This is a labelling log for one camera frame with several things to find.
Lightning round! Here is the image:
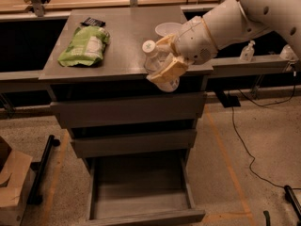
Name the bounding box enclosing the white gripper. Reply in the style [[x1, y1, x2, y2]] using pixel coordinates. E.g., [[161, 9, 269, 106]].
[[147, 16, 218, 84]]

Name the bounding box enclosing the clear plastic bottle white cap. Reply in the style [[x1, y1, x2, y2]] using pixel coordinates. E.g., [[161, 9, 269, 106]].
[[142, 40, 180, 92]]

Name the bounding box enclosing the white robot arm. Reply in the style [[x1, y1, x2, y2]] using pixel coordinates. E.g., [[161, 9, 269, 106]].
[[147, 0, 301, 84]]

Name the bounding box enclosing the clear pump bottle near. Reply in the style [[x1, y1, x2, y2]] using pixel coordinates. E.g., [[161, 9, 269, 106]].
[[240, 40, 255, 62]]

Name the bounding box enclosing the clear pump bottle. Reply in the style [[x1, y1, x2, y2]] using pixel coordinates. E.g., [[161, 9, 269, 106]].
[[279, 44, 294, 60], [240, 40, 255, 62]]

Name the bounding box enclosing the grey middle drawer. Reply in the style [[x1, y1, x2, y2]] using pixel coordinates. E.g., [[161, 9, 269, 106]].
[[71, 129, 197, 158]]

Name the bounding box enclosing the grey drawer cabinet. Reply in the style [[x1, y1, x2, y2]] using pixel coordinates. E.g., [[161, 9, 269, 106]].
[[38, 6, 214, 226]]

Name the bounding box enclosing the clear pump bottle far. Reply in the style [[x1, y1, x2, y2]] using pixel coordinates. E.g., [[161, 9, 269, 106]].
[[279, 44, 294, 60]]

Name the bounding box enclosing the grey top drawer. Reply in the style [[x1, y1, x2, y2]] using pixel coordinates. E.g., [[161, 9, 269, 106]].
[[51, 92, 206, 128]]

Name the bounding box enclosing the grey open bottom drawer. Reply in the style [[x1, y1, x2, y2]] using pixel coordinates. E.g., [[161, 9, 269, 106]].
[[83, 151, 205, 226]]

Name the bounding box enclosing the white ceramic bowl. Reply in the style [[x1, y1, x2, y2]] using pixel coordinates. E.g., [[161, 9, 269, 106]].
[[155, 23, 182, 37]]

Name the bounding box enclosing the green chip bag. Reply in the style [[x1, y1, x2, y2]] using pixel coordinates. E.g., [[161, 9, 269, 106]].
[[57, 26, 110, 67]]

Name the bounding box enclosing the small black snack packet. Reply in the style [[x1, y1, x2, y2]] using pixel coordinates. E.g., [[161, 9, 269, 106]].
[[81, 17, 105, 27]]

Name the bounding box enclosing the black floor bar right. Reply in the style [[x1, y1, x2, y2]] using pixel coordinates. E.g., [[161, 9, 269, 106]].
[[284, 186, 301, 220]]

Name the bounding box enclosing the black floor bar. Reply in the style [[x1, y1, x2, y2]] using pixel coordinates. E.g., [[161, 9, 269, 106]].
[[27, 135, 60, 205], [284, 186, 301, 220]]

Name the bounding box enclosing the brown cardboard box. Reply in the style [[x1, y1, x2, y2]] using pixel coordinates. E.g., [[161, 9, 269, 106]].
[[0, 137, 34, 226]]

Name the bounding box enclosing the black floor bar left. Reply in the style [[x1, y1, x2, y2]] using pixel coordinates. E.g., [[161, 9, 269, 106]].
[[27, 135, 60, 205]]

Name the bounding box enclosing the black floor bracket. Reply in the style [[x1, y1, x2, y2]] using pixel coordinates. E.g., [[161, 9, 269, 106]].
[[214, 90, 241, 108]]

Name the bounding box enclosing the black power cable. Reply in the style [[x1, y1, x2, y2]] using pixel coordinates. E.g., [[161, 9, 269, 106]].
[[230, 75, 301, 190]]

